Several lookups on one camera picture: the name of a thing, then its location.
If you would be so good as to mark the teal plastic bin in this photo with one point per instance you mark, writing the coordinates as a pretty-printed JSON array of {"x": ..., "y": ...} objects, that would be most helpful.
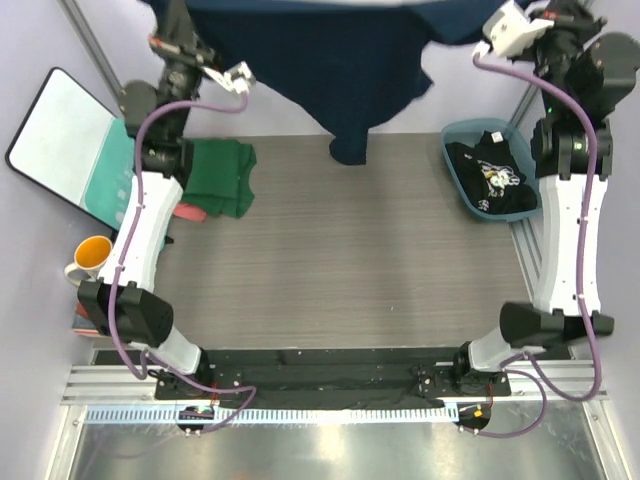
[{"x": 469, "y": 133}]

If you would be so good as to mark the black printed t shirt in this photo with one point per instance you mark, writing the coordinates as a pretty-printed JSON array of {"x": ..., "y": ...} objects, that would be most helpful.
[{"x": 490, "y": 177}]

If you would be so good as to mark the folded pink t shirt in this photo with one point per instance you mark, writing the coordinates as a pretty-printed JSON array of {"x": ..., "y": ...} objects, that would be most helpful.
[{"x": 189, "y": 212}]

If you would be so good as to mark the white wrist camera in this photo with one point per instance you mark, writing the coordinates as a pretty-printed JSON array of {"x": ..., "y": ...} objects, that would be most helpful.
[
  {"x": 239, "y": 79},
  {"x": 509, "y": 32}
]

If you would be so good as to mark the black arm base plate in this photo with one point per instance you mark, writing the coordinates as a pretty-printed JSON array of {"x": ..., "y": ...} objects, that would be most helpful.
[{"x": 337, "y": 379}]

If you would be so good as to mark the left aluminium frame post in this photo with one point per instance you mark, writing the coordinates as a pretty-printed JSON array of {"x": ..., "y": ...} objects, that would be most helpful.
[{"x": 83, "y": 30}]

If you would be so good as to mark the navy blue t shirt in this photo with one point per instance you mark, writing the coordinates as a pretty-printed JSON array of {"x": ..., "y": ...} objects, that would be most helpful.
[{"x": 351, "y": 68}]

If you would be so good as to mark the aluminium frame post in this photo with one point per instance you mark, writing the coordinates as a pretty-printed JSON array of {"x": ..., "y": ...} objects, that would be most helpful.
[
  {"x": 525, "y": 103},
  {"x": 83, "y": 30}
]

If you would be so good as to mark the aluminium front rail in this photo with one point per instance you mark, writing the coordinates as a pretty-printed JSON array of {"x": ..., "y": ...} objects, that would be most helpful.
[{"x": 108, "y": 394}]

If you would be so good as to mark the right aluminium frame post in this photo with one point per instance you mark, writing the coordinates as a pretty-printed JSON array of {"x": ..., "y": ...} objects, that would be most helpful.
[{"x": 525, "y": 103}]

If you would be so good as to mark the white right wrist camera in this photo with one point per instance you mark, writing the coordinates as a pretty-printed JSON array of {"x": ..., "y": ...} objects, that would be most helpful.
[{"x": 509, "y": 32}]

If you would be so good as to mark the stack of books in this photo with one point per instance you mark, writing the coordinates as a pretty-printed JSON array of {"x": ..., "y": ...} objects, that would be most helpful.
[{"x": 82, "y": 325}]

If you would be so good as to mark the white and teal board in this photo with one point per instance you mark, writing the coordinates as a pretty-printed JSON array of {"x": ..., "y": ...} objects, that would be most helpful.
[{"x": 73, "y": 146}]

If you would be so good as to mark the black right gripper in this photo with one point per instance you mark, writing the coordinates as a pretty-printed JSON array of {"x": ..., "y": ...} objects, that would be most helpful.
[{"x": 570, "y": 18}]

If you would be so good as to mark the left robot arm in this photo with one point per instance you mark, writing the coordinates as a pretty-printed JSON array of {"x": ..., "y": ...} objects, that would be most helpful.
[{"x": 121, "y": 302}]

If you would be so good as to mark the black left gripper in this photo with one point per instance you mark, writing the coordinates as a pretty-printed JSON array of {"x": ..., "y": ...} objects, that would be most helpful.
[{"x": 175, "y": 41}]

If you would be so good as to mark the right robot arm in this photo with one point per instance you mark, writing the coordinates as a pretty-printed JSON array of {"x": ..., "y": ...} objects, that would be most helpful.
[{"x": 583, "y": 72}]

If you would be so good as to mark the folded green t shirt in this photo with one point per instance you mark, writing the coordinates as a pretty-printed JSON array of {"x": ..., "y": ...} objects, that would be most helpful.
[{"x": 219, "y": 183}]

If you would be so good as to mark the yellow inside floral mug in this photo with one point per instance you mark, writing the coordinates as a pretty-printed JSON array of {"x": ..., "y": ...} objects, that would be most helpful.
[{"x": 88, "y": 259}]

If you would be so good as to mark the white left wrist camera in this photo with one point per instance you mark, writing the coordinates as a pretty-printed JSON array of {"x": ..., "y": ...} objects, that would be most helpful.
[{"x": 239, "y": 79}]

